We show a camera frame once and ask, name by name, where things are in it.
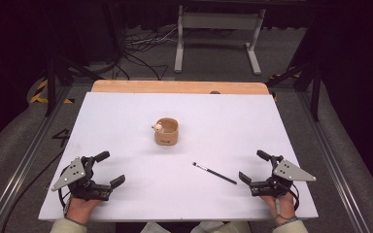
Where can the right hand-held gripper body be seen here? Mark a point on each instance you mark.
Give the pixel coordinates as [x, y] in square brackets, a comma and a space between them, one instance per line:
[288, 173]

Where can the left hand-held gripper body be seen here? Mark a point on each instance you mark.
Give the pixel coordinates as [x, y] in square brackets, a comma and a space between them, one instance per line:
[77, 181]

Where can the person's left hand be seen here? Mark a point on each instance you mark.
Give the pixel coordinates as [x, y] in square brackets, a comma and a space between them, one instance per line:
[79, 209]

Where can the person's right hand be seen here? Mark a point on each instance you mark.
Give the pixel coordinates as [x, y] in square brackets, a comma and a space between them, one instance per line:
[283, 207]

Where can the black makeup brush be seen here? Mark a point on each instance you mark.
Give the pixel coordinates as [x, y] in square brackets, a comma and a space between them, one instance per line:
[215, 173]

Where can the person's lap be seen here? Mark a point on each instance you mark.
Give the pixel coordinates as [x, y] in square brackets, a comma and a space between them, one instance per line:
[207, 227]

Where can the white table cover sheet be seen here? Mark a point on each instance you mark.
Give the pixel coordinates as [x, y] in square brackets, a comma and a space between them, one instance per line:
[181, 194]

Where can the wooden cup with bear figure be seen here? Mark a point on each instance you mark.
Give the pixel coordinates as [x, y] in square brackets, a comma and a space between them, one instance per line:
[166, 134]

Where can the black metal stand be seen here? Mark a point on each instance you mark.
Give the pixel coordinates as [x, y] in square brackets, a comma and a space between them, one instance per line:
[50, 84]
[315, 87]

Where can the yellow black floor tape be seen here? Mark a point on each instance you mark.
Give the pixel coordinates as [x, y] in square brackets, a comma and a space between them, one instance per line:
[40, 93]

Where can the wooden table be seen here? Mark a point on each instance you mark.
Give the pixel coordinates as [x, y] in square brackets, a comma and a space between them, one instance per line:
[175, 87]

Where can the white metal stand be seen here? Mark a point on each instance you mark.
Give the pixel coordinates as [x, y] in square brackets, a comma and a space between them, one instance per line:
[220, 21]

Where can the aluminium floor rail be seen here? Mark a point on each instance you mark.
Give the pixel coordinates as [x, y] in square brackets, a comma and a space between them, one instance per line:
[22, 165]
[333, 161]

